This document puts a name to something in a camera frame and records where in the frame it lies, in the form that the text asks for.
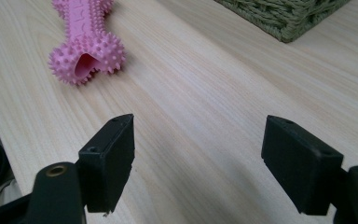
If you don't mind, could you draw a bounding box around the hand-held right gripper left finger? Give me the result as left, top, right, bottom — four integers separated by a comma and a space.
77, 113, 136, 215

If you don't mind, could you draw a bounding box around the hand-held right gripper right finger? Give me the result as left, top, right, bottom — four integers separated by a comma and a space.
260, 115, 345, 217

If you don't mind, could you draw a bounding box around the pink spiky bone chew toy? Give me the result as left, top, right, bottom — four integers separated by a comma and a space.
48, 0, 127, 87

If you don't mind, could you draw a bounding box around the green woven basket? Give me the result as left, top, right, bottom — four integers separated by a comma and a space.
213, 0, 352, 44

